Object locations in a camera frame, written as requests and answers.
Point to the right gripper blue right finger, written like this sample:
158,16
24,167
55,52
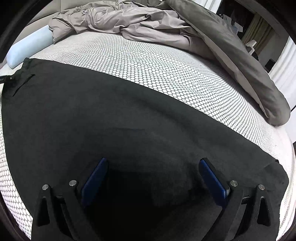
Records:
246,212

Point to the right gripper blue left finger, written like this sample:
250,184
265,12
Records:
59,211

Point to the black pants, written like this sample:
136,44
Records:
60,120

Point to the white textured mattress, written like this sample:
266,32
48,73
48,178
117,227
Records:
178,74

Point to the white curtain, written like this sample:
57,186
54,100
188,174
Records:
283,72

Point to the light blue pillow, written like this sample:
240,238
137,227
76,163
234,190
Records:
28,46

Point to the grey crumpled duvet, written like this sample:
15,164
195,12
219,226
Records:
184,25

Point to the beige headboard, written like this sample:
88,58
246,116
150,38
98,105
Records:
46,16

